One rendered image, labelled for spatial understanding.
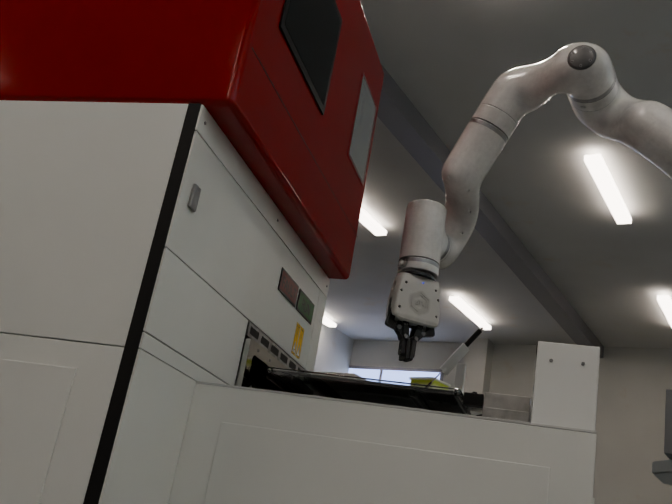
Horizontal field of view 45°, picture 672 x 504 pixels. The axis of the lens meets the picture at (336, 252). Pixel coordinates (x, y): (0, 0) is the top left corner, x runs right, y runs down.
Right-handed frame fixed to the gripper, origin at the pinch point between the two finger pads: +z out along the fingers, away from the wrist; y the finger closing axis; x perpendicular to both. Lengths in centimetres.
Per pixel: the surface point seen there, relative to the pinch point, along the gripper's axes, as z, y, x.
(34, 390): 25, -65, -19
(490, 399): 9.5, 9.2, -17.9
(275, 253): -14.5, -28.3, 7.3
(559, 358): 5.6, 7.7, -39.4
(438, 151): -268, 180, 382
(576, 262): -280, 417, 520
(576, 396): 11.3, 10.0, -41.1
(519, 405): 10.0, 13.3, -20.9
